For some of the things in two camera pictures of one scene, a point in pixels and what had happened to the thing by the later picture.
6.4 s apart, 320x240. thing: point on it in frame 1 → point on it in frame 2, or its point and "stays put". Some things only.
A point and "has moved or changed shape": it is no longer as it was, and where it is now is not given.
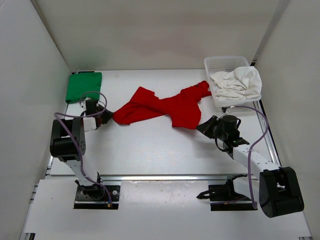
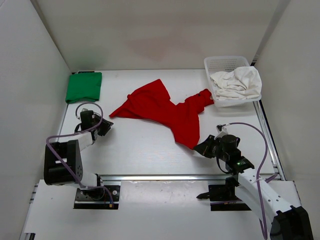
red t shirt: [182, 108] has moved or changed shape
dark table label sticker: [85, 71] stays put
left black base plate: [96, 197] stays put
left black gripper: [108, 116] → [106, 124]
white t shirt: [244, 82] stays put
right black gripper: [206, 128] → [204, 148]
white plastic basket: [213, 64] stays put
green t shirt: [82, 85] stays put
